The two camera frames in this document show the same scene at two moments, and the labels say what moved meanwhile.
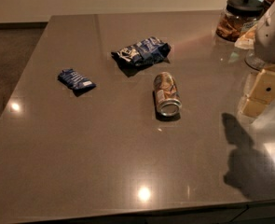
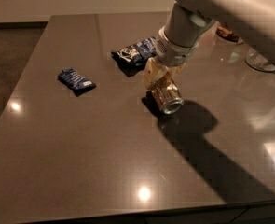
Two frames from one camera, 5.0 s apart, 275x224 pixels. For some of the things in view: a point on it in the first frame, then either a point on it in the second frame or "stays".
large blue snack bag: (138, 56) stays
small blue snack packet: (75, 79) stays
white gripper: (272, 39) -> (173, 53)
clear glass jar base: (254, 63) stays
